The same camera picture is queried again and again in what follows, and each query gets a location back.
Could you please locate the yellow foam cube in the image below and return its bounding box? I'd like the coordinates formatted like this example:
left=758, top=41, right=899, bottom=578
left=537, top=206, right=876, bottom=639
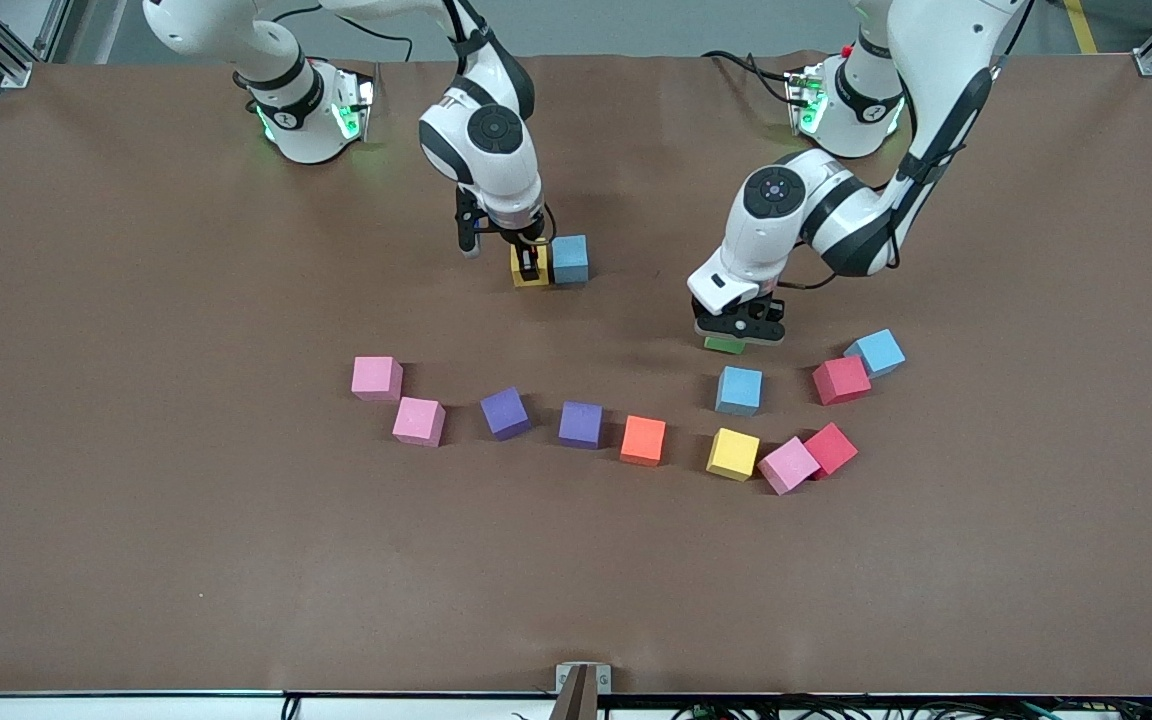
left=510, top=244, right=553, bottom=290
left=706, top=428, right=761, bottom=483

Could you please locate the blue foam cube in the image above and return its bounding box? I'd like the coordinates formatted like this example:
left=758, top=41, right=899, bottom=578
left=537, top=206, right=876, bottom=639
left=550, top=235, right=590, bottom=287
left=844, top=328, right=907, bottom=379
left=715, top=366, right=764, bottom=417

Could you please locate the pink foam cube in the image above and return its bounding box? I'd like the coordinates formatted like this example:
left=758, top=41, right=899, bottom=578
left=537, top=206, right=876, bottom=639
left=392, top=397, right=447, bottom=448
left=757, top=436, right=822, bottom=496
left=351, top=356, right=404, bottom=403

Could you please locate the red foam cube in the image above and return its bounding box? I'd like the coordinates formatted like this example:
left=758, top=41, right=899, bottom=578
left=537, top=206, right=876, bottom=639
left=812, top=356, right=873, bottom=407
left=802, top=422, right=859, bottom=481

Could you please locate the orange foam cube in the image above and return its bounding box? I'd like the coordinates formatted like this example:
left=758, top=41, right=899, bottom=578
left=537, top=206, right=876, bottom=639
left=620, top=416, right=667, bottom=468

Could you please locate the purple foam cube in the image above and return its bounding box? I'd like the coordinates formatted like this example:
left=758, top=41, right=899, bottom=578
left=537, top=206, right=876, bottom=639
left=558, top=401, right=604, bottom=450
left=479, top=386, right=533, bottom=442

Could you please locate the brown table cover sheet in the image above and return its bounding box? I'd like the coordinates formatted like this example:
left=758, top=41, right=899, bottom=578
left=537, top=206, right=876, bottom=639
left=0, top=50, right=1152, bottom=696

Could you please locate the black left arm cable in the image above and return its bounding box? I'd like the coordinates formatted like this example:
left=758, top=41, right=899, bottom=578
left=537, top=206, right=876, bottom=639
left=781, top=40, right=1012, bottom=293

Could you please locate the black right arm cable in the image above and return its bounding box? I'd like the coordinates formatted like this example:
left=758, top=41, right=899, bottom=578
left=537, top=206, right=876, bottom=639
left=266, top=0, right=555, bottom=246

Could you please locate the black arm base cable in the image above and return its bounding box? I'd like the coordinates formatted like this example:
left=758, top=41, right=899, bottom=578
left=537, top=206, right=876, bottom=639
left=701, top=48, right=807, bottom=106

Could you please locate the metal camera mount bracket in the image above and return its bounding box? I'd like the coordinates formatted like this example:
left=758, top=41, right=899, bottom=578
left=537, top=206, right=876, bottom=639
left=552, top=662, right=613, bottom=720

